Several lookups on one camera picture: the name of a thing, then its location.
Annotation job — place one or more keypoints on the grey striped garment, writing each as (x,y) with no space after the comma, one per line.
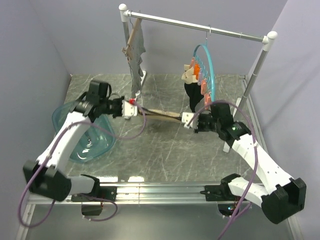
(135,63)

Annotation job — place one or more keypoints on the silver white clothes rack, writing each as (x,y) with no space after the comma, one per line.
(267,40)

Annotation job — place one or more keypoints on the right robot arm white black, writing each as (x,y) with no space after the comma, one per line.
(275,191)

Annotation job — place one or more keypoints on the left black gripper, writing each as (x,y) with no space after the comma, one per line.
(120,100)

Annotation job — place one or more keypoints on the black underwear beige waistband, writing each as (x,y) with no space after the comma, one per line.
(192,89)

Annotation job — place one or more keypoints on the beige underwear blue trim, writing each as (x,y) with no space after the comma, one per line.
(160,115)

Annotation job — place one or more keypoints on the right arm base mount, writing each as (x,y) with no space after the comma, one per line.
(226,201)

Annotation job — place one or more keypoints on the aluminium mounting rail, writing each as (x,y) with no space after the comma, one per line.
(152,211)

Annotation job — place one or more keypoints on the purple clothespin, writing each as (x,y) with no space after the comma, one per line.
(200,77)

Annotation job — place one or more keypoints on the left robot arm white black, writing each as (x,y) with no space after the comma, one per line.
(45,175)

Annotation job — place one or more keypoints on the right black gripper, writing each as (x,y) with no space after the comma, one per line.
(200,117)

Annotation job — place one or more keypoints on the salmon clothespin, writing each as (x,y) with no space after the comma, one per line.
(192,62)
(204,87)

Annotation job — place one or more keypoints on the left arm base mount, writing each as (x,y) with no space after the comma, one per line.
(92,204)

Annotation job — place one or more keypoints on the wooden clothes hanger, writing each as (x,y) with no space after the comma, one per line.
(130,37)

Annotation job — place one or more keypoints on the teal clip hanger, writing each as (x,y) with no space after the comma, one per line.
(206,67)

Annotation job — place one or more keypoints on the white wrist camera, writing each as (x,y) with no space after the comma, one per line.
(186,120)
(129,109)

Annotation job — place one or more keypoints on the orange clothespin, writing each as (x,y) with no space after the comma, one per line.
(196,69)

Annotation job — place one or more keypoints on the salmon clothespin end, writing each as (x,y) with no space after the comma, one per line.
(207,99)

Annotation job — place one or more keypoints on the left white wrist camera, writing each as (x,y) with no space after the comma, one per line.
(129,109)

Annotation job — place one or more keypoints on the teal plastic basin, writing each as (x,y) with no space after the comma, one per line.
(93,142)

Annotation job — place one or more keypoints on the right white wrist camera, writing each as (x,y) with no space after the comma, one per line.
(186,120)

